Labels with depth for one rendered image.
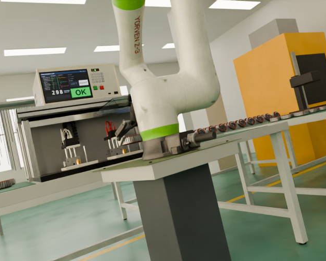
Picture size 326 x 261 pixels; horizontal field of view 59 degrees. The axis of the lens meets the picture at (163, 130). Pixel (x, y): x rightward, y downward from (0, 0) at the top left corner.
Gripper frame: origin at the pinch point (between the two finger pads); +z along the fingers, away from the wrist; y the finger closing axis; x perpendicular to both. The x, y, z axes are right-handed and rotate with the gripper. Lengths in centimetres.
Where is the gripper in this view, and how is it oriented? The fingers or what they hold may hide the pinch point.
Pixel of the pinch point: (131, 139)
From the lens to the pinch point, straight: 141.7
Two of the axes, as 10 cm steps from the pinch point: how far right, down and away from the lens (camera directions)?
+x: -4.3, -7.6, 4.9
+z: -2.8, 6.3, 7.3
